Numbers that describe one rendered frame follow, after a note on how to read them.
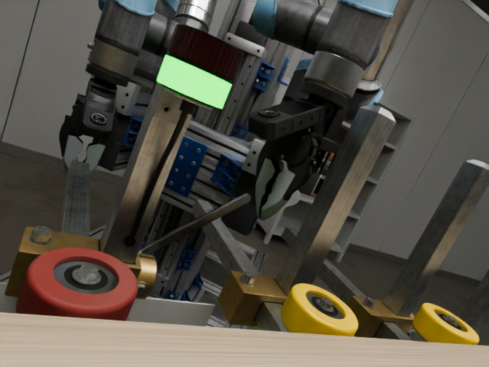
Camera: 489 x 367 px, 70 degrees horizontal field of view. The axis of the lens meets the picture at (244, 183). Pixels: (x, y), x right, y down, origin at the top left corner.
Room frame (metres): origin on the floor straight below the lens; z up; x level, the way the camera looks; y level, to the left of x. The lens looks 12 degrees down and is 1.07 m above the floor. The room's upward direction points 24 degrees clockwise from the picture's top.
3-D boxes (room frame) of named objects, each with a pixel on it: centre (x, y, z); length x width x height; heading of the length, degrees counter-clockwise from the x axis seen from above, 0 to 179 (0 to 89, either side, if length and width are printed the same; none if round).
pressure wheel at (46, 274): (0.24, 0.08, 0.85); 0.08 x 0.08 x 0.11
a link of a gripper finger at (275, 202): (0.53, -0.07, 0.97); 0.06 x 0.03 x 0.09; 139
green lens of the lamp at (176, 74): (0.31, 0.07, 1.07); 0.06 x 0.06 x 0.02
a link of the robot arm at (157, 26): (0.71, 0.33, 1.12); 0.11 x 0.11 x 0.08; 27
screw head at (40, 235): (0.31, 0.16, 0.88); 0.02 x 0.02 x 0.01
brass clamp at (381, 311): (0.58, -0.32, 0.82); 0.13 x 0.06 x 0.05; 119
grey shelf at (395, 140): (3.39, -0.70, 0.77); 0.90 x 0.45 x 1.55; 115
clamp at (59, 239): (0.33, 0.12, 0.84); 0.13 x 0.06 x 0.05; 119
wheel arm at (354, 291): (0.66, -0.26, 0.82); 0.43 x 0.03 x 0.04; 29
